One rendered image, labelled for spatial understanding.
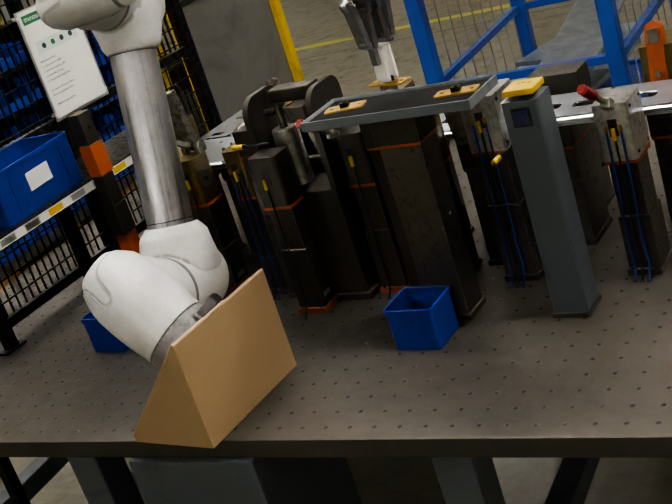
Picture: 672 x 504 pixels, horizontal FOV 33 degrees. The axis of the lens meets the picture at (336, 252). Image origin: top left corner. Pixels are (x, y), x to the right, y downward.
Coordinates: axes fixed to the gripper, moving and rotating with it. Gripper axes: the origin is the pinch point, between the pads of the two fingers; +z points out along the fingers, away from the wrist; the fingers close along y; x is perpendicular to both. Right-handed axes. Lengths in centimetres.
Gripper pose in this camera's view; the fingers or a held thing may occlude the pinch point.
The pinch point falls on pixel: (383, 62)
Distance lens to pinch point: 217.8
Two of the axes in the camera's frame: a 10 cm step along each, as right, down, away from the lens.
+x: -7.3, -0.3, 6.8
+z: 2.9, 8.9, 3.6
